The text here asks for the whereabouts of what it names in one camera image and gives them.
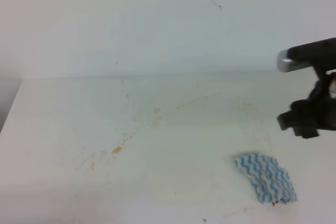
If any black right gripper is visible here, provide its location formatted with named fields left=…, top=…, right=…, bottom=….
left=277, top=38, right=335, bottom=138

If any blue white striped rag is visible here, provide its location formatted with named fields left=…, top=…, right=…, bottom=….
left=235, top=152, right=297, bottom=206

